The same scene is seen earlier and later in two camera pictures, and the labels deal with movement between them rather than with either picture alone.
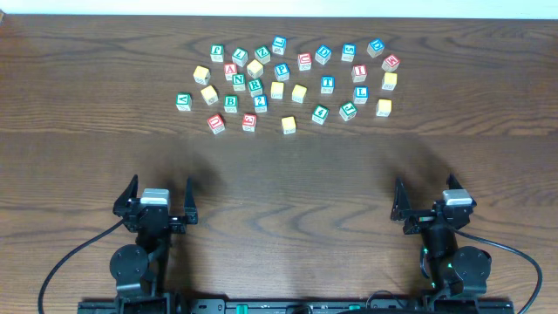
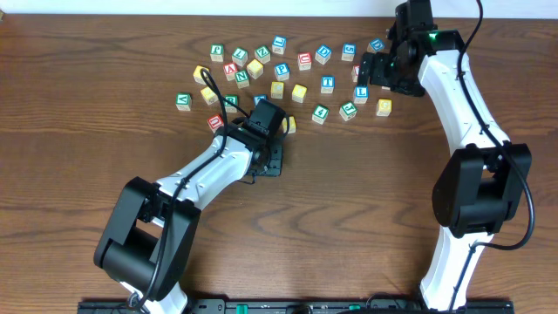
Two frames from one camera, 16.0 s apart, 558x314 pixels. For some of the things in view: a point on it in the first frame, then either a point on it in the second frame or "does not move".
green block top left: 217,52 does not move
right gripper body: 420,218 to 391,72
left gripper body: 153,216 to 274,161
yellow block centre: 298,93 does not move
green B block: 230,103 does not move
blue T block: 327,85 does not move
